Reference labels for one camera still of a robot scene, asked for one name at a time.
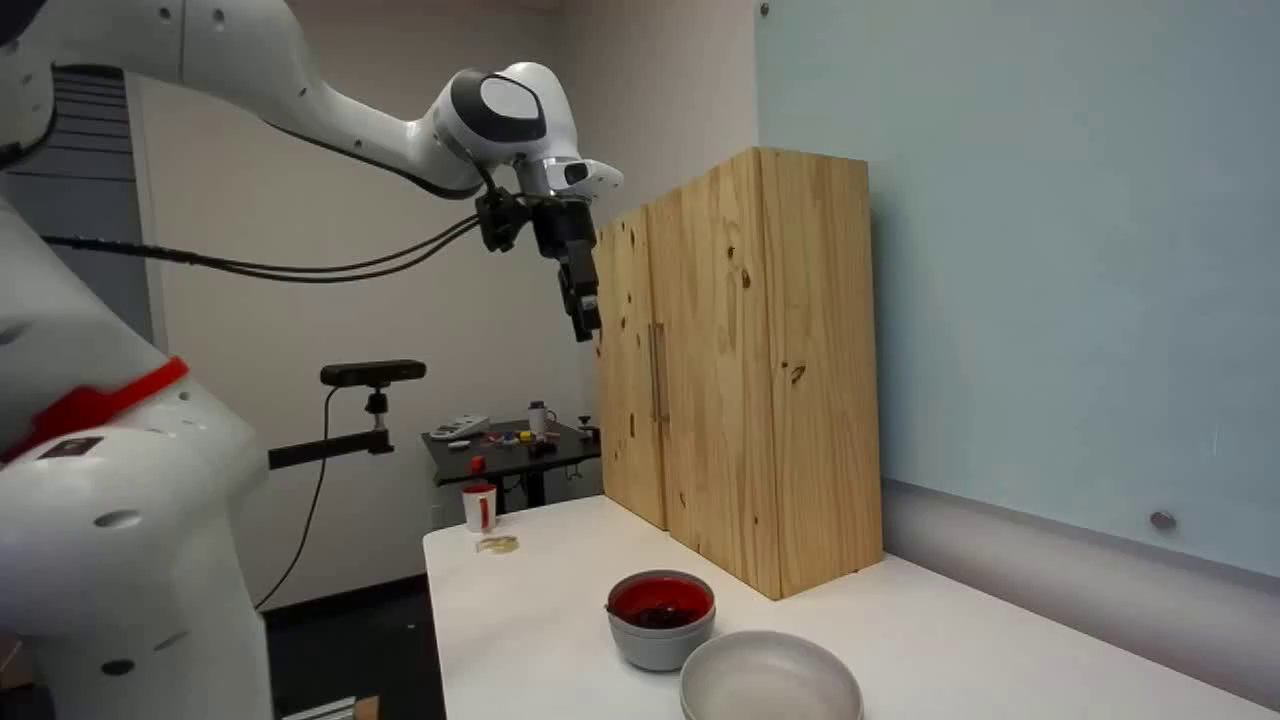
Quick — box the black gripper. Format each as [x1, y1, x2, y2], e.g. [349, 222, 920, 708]
[528, 194, 608, 349]

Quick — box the orange bowl with grey outside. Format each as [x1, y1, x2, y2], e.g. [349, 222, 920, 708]
[604, 566, 719, 676]

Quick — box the black side table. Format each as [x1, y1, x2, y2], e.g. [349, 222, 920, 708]
[422, 417, 604, 515]

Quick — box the wooden cabinet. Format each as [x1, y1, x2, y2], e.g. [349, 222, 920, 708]
[592, 143, 887, 602]

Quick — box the red and white cup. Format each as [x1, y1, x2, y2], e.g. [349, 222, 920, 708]
[461, 455, 499, 541]

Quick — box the pale blue glass whiteboard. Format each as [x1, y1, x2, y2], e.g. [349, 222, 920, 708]
[751, 0, 1280, 581]

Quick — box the dark grey door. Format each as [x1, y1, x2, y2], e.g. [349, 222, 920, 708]
[0, 62, 162, 340]

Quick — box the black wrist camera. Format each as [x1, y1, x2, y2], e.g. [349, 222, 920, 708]
[474, 187, 538, 256]

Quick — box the black stereo camera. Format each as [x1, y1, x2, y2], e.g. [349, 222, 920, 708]
[316, 357, 434, 392]

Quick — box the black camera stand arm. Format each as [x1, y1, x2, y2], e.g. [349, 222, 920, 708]
[265, 384, 400, 472]

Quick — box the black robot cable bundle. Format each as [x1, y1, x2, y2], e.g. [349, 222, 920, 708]
[44, 210, 487, 287]

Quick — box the thin black camera cable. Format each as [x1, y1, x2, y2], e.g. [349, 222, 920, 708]
[252, 384, 337, 615]

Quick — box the red plastic strap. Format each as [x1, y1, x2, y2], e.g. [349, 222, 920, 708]
[0, 353, 192, 464]

